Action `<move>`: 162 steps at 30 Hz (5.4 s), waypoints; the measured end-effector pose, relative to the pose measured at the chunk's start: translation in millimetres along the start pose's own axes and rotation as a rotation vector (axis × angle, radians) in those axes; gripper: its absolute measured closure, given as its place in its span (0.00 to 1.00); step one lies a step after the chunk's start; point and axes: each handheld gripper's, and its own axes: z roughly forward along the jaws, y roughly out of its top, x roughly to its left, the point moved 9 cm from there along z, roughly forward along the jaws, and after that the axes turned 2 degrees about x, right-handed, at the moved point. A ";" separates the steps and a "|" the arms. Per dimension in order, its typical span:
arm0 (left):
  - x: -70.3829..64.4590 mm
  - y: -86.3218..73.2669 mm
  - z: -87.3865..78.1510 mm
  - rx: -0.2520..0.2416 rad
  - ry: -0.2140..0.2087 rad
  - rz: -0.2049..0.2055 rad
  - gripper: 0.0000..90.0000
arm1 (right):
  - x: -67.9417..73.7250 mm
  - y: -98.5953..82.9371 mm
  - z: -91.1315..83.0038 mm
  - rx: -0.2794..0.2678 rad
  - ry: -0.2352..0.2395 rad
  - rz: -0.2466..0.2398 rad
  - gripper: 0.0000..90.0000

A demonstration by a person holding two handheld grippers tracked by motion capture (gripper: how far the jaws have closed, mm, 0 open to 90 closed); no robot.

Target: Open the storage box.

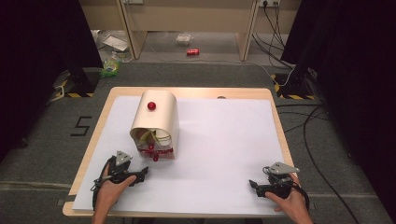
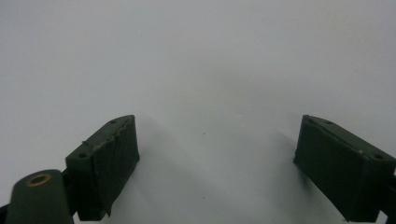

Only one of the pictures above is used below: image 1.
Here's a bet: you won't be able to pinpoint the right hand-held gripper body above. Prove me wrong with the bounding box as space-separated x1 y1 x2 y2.
257 161 301 200

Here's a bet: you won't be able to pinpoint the black stand base striped tape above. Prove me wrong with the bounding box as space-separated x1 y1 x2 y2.
270 68 321 101
50 66 102 99

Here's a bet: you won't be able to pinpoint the red knobbed piece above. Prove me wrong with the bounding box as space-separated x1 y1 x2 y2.
138 144 175 162

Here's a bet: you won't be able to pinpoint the green plastic bag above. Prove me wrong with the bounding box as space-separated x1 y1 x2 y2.
99 57 122 78

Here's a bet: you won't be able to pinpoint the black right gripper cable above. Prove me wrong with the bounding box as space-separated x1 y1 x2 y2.
290 181 311 211

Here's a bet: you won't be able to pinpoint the beige wooden desk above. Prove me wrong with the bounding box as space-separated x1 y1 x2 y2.
78 0 303 63

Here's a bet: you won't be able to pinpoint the person's right hand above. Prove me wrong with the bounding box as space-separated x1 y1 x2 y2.
264 173 309 217

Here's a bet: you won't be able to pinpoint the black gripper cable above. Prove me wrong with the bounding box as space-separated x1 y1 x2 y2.
290 181 311 211
90 156 116 211

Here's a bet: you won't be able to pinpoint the black floor cables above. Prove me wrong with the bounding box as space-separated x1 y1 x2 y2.
251 2 297 70

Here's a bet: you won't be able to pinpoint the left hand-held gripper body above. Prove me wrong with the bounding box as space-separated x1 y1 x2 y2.
106 150 148 188

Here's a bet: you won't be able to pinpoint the clear plastic packet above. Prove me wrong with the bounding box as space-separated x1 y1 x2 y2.
175 33 194 47

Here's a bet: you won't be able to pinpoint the long black floor cable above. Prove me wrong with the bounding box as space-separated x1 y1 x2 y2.
275 103 362 224

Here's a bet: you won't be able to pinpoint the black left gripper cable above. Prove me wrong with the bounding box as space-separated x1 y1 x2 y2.
90 156 116 211

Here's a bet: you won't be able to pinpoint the person's left hand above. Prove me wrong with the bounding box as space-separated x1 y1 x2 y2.
94 163 137 213

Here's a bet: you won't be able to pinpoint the wooden table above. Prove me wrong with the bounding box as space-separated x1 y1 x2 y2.
62 86 295 218

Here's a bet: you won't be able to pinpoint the cream box with red knob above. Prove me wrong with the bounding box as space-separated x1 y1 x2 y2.
129 89 180 161

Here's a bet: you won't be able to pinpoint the black curtain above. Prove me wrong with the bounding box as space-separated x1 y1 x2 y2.
0 0 104 162
279 0 396 216

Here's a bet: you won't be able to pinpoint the clear plastic bag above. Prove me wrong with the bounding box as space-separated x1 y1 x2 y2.
91 29 134 62

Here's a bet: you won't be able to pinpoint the white table mat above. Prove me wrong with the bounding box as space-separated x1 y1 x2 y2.
72 94 287 217

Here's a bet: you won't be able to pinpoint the white floor cable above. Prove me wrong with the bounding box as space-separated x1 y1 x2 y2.
160 57 296 88

